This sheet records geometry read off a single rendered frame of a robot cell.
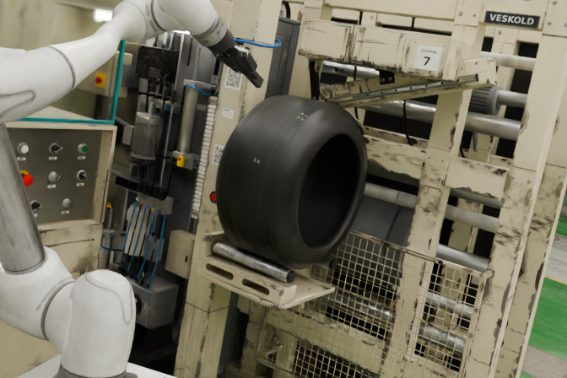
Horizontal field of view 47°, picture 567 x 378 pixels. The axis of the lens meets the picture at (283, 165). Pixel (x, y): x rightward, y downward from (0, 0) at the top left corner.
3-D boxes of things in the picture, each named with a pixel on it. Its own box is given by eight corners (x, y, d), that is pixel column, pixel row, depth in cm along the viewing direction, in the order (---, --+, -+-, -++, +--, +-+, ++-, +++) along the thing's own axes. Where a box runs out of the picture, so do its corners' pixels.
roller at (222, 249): (209, 252, 238) (211, 240, 237) (218, 251, 241) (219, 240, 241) (287, 284, 218) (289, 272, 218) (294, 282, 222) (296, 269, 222)
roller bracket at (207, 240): (197, 259, 236) (201, 233, 235) (261, 245, 269) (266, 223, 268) (203, 261, 235) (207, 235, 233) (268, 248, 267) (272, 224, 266)
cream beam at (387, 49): (295, 55, 254) (302, 17, 252) (328, 62, 275) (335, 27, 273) (442, 79, 221) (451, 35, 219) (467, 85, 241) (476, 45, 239)
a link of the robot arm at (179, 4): (223, 1, 170) (184, 10, 177) (187, -40, 158) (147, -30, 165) (213, 35, 165) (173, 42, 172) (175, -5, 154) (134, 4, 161)
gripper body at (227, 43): (197, 46, 176) (217, 66, 183) (221, 46, 171) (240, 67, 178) (208, 24, 178) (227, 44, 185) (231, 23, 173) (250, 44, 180)
